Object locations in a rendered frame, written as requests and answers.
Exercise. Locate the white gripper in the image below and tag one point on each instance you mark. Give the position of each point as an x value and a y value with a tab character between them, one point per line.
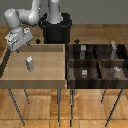
18	39

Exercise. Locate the white milk carton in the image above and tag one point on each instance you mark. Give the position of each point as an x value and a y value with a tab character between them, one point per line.
30	64

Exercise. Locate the dark wooden compartment bin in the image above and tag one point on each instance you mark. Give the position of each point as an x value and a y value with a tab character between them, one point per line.
96	81

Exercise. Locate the small black floor marker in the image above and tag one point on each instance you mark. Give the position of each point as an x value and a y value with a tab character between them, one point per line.
38	41
77	41

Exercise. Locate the light wooden bin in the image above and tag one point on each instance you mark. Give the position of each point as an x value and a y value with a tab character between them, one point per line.
36	66

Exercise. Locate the metal table leg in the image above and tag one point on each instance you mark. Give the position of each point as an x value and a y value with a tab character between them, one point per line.
114	107
16	106
26	96
72	106
104	96
59	105

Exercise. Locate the tall grey box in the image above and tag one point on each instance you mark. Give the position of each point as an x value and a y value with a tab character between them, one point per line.
82	52

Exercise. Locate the small grey cube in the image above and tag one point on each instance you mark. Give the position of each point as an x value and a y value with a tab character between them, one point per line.
84	73

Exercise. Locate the grey bottle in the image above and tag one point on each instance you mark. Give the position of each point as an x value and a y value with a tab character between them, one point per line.
114	50

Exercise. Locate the small grey can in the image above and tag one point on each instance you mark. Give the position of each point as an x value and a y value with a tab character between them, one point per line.
116	72

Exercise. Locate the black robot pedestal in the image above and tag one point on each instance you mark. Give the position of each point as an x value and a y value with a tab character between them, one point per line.
56	31

